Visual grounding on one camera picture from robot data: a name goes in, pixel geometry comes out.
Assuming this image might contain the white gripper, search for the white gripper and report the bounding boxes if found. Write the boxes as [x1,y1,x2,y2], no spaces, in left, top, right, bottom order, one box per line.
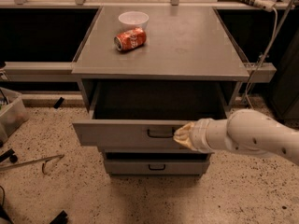
[173,119,213,152]

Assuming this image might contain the grey top drawer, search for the grey top drawer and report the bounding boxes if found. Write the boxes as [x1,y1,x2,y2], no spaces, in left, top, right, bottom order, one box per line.
[73,113,223,150]

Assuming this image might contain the grey drawer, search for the grey drawer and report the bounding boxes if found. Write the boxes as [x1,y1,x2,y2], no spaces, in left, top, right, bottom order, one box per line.
[104,152,210,175]
[73,113,223,150]

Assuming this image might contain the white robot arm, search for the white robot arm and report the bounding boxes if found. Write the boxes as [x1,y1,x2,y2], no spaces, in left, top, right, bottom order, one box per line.
[174,109,299,165]

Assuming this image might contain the grey drawer cabinet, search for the grey drawer cabinet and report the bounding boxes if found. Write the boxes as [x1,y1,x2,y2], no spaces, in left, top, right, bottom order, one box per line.
[71,5,250,179]

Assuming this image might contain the grey lower drawer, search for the grey lower drawer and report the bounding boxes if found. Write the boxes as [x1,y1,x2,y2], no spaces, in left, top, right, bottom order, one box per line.
[104,152,210,175]

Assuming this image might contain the orange soda can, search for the orange soda can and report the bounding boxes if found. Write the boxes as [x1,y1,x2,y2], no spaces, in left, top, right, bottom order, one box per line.
[114,27,147,51]

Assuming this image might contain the white bowl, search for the white bowl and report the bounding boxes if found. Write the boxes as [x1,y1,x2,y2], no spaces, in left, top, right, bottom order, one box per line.
[119,11,150,31]

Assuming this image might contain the black block on floor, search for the black block on floor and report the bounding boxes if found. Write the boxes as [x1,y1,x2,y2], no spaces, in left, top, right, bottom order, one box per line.
[53,97,64,109]

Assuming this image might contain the metal rod on floor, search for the metal rod on floor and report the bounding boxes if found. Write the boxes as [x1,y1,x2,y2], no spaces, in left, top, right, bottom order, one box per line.
[0,154,64,172]

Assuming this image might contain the clear plastic bin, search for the clear plastic bin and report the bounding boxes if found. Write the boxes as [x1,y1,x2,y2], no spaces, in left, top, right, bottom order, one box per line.
[0,88,29,144]

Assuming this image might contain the black top drawer handle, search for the black top drawer handle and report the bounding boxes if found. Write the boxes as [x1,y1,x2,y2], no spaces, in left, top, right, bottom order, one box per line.
[147,128,175,139]

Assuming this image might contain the white cable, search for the white cable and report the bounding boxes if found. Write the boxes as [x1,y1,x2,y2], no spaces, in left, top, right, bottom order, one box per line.
[241,7,278,110]

